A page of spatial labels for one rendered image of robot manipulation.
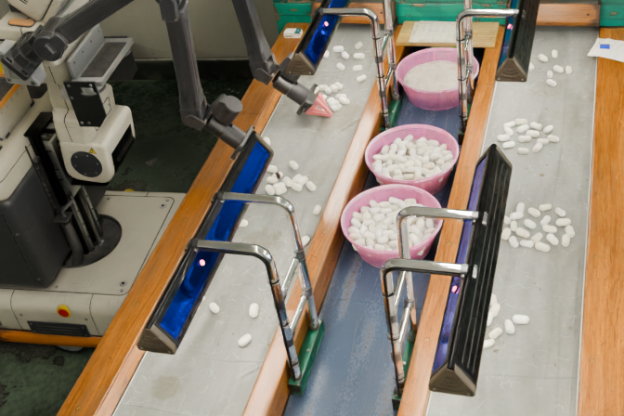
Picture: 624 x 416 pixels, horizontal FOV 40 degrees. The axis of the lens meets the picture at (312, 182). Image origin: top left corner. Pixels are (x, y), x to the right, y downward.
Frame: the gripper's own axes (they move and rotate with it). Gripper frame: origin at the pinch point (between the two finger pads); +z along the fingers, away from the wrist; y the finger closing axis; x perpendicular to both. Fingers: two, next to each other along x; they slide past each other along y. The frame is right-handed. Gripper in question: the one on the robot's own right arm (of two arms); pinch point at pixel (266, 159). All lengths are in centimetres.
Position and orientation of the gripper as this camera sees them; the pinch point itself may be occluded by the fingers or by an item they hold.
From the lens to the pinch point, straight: 244.3
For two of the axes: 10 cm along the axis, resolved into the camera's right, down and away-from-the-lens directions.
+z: 8.1, 5.6, 1.8
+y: 2.7, -6.2, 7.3
